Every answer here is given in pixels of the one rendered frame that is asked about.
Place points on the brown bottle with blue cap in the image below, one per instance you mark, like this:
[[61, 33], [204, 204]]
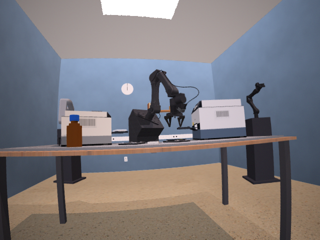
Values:
[[74, 132]]

